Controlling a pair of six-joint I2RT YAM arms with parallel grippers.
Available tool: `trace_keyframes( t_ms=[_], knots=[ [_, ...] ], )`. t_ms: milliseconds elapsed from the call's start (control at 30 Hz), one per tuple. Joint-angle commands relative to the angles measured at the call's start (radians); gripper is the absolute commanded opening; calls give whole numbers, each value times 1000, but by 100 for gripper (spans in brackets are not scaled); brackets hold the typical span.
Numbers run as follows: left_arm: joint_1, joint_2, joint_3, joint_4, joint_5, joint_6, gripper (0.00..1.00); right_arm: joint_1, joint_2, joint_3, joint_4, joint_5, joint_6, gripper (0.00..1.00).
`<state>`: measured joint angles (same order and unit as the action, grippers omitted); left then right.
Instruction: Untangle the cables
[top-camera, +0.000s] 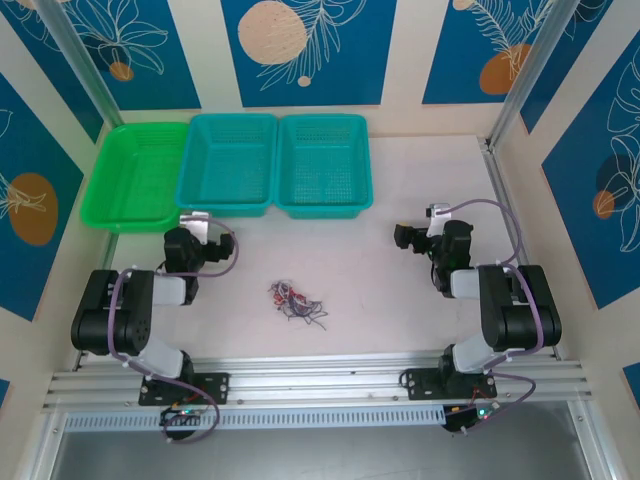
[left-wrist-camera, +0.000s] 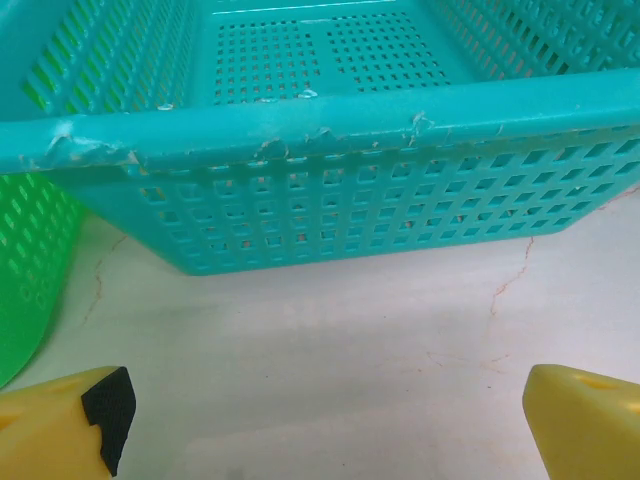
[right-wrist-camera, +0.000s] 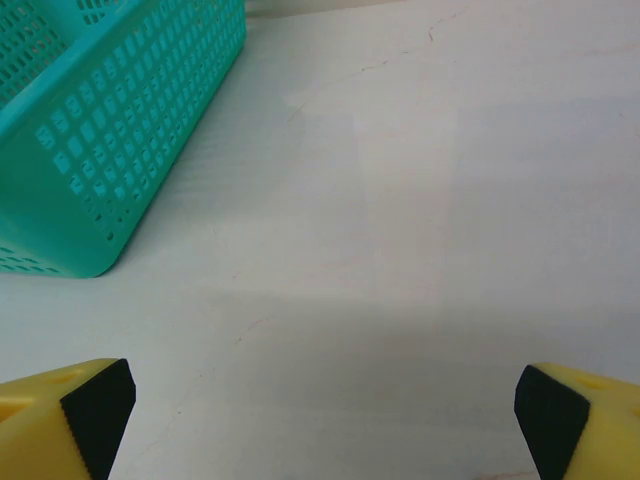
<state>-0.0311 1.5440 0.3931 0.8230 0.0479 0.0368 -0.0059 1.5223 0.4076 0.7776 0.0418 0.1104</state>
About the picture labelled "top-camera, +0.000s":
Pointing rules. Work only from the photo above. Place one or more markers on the wide aluminium base rail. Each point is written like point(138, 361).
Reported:
point(320, 380)

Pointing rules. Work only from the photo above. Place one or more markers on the aluminium frame post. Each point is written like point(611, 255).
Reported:
point(85, 65)
point(525, 75)

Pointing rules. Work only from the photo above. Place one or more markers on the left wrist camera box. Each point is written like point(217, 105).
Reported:
point(195, 222)

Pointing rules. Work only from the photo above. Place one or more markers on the teal plastic basket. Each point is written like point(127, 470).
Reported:
point(227, 165)
point(322, 165)

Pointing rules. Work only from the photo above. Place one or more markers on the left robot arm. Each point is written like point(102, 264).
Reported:
point(125, 325)

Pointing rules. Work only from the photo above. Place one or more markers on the green plastic basket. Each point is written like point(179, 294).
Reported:
point(135, 175)

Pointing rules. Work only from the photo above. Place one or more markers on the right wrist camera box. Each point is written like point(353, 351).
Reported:
point(439, 215)

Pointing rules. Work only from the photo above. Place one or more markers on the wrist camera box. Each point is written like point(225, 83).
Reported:
point(195, 222)
point(439, 215)

